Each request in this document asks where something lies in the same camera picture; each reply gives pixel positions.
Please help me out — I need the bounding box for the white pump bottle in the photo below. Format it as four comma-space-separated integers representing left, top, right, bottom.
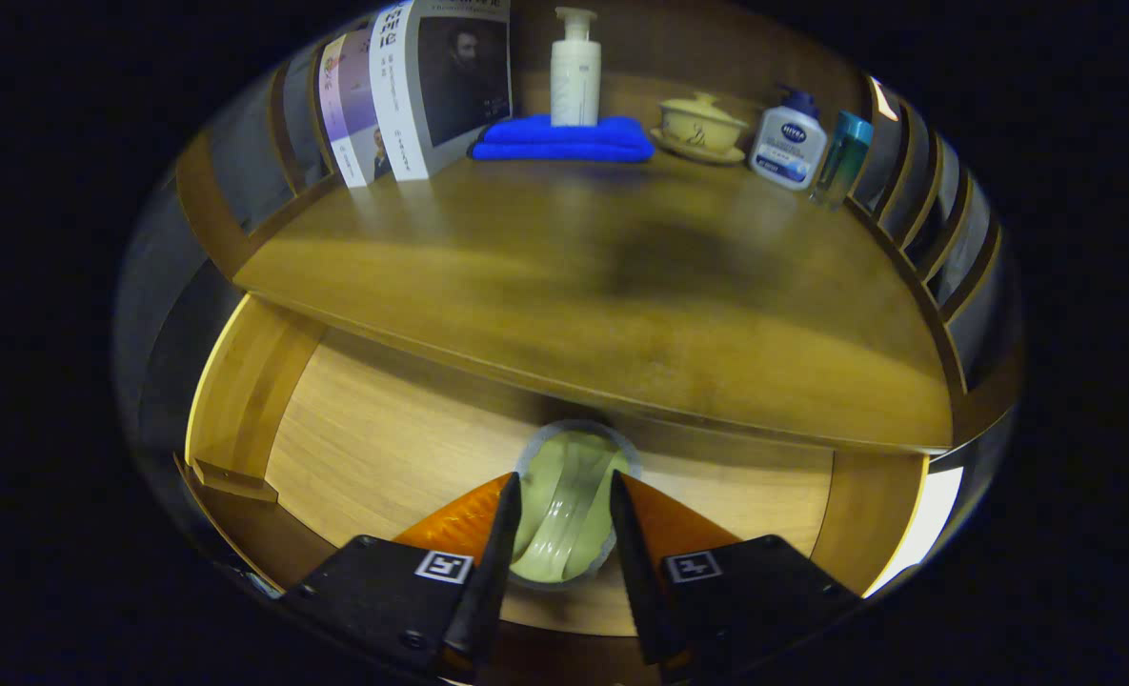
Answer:
550, 7, 602, 127

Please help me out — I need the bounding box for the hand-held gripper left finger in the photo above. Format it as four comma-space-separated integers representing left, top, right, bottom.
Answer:
278, 472, 524, 682

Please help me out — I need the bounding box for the purple book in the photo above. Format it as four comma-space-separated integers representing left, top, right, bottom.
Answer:
318, 27, 393, 189

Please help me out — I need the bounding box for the wooden countertop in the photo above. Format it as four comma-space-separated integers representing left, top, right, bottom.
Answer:
231, 71, 956, 454

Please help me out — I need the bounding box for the wooden drawer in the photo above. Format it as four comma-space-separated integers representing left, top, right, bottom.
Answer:
173, 293, 932, 686

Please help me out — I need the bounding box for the white grey side cabinet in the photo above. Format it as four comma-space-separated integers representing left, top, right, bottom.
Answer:
864, 455, 965, 599

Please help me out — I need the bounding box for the yellow lidded teacup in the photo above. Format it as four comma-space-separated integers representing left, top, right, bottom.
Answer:
650, 92, 750, 166

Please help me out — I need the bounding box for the brown wooden cabinet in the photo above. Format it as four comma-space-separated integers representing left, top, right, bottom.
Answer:
111, 0, 1024, 611

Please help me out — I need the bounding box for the teal bottle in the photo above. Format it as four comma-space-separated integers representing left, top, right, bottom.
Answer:
809, 111, 875, 211

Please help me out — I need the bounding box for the white book with portrait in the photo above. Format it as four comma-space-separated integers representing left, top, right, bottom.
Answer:
369, 0, 513, 182

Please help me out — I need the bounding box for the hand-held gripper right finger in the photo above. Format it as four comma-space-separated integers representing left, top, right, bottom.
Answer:
609, 469, 862, 685

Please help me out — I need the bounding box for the blue folded cloth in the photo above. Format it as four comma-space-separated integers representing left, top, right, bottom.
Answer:
469, 115, 655, 164

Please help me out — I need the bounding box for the white lotion bottle blue cap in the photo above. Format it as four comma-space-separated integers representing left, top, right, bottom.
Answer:
748, 84, 828, 192

